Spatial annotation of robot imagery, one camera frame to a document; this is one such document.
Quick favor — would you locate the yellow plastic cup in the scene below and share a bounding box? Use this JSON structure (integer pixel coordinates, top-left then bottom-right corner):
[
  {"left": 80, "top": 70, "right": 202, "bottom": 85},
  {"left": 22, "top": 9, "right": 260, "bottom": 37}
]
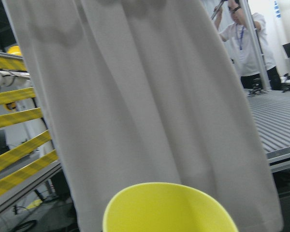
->
[{"left": 102, "top": 182, "right": 238, "bottom": 232}]

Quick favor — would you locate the white hanging cloth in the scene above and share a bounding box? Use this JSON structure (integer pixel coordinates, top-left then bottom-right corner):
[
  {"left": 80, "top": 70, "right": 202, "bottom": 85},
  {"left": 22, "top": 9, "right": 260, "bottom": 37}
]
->
[{"left": 3, "top": 0, "right": 283, "bottom": 232}]

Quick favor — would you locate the person in white shirt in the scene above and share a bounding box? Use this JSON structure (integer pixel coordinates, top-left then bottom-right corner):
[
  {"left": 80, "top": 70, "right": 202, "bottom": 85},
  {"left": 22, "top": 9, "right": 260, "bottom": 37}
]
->
[{"left": 219, "top": 0, "right": 281, "bottom": 90}]

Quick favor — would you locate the yellow black hazard tape barrier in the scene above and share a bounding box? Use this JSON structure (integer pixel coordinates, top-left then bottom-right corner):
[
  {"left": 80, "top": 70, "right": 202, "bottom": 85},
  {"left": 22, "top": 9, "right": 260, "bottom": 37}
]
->
[{"left": 0, "top": 55, "right": 58, "bottom": 198}]

